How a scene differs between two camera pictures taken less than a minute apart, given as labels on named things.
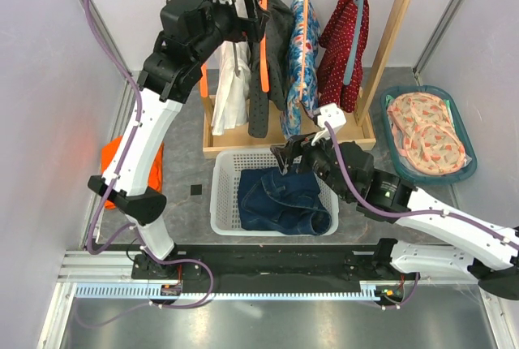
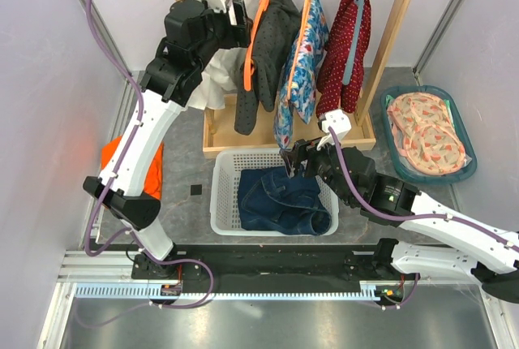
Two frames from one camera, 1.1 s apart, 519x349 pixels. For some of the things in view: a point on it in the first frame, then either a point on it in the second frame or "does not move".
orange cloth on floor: x=156 y=175 does not move
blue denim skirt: x=269 y=200 does not move
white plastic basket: x=225 y=210 does not move
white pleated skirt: x=233 y=91 -> x=220 y=78
